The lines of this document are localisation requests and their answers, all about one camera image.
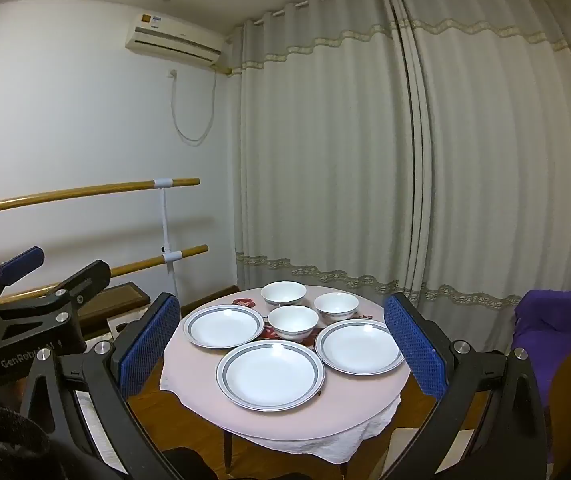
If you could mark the tan air conditioner pipe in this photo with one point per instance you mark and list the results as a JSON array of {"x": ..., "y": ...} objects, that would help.
[{"x": 229, "y": 62}]

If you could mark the white bowl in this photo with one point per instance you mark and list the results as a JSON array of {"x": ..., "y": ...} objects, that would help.
[
  {"x": 336, "y": 306},
  {"x": 283, "y": 291},
  {"x": 293, "y": 321}
]

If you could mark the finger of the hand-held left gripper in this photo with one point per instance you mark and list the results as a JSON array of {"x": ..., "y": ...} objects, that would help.
[
  {"x": 85, "y": 280},
  {"x": 21, "y": 262}
]

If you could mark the wooden barre rail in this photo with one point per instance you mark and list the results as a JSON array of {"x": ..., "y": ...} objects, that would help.
[
  {"x": 65, "y": 194},
  {"x": 135, "y": 264}
]

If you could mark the round table pink cloth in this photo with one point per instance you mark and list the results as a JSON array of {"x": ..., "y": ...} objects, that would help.
[{"x": 315, "y": 450}]

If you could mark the white grey-rimmed plate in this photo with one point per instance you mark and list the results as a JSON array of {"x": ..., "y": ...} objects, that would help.
[
  {"x": 223, "y": 325},
  {"x": 270, "y": 374},
  {"x": 359, "y": 346}
]

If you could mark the white plastic stool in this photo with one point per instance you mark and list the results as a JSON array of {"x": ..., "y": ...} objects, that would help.
[{"x": 118, "y": 330}]

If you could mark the purple cloth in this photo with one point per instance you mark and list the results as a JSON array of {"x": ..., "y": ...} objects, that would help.
[{"x": 550, "y": 330}]

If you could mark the white air conditioner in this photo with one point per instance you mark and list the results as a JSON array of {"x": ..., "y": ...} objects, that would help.
[{"x": 173, "y": 40}]

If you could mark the brown wooden box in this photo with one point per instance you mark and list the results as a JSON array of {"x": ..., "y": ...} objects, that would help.
[{"x": 123, "y": 297}]

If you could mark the pink printed table mat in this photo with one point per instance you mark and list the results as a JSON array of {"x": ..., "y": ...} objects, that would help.
[{"x": 350, "y": 405}]

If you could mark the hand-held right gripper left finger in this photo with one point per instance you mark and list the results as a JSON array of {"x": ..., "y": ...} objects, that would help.
[{"x": 148, "y": 345}]

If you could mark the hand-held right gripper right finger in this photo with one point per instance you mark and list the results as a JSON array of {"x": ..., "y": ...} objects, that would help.
[{"x": 415, "y": 345}]

